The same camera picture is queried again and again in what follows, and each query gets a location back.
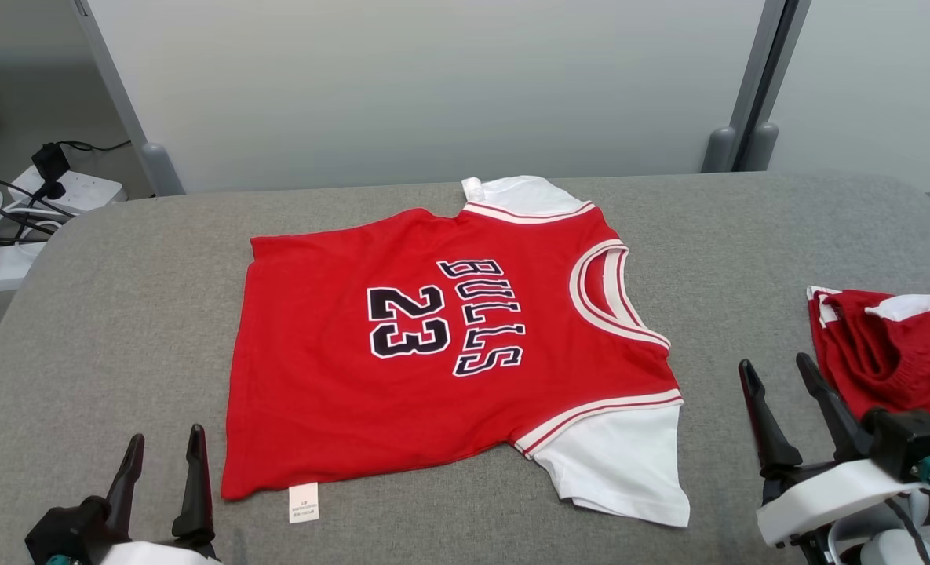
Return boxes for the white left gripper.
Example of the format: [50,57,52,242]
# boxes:
[100,425,223,565]

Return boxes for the red jersey with white sleeves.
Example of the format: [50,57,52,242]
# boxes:
[221,175,691,528]

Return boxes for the white power strip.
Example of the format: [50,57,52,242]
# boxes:
[0,239,49,295]
[8,171,126,217]

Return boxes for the red shorts with white stripes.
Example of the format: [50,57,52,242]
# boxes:
[807,286,930,457]

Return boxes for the grey partition post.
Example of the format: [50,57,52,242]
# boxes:
[739,0,812,173]
[702,0,787,173]
[72,0,187,197]

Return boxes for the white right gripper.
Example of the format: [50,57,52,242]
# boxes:
[739,353,930,550]

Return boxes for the black power adapter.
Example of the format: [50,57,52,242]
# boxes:
[31,143,71,202]

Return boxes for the narrow white partition panel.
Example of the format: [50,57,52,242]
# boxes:
[767,0,930,195]

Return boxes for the thin black adapter cable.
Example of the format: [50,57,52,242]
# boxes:
[60,139,133,155]

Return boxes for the wide white partition panel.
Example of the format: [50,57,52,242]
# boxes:
[86,0,768,195]

